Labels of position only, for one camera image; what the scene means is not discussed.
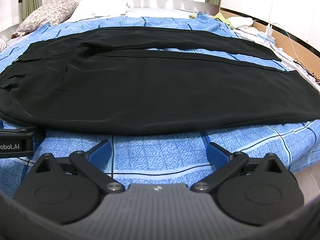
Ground white towel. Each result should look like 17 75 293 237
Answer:
229 16 255 29

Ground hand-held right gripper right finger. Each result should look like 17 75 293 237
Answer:
191 142 287 194

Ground green cloth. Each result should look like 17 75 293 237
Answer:
189 11 234 28

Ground black pants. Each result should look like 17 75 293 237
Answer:
0 26 320 135

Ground white cable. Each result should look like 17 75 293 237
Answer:
271 22 300 60

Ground black cable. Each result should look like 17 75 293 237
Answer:
294 59 320 83

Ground blue checked blanket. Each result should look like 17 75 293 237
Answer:
0 11 320 198

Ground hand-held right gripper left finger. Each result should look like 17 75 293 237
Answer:
33 140 126 194

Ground white pillow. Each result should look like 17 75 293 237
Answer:
67 0 130 22

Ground floral pillow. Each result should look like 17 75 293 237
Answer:
16 0 79 33

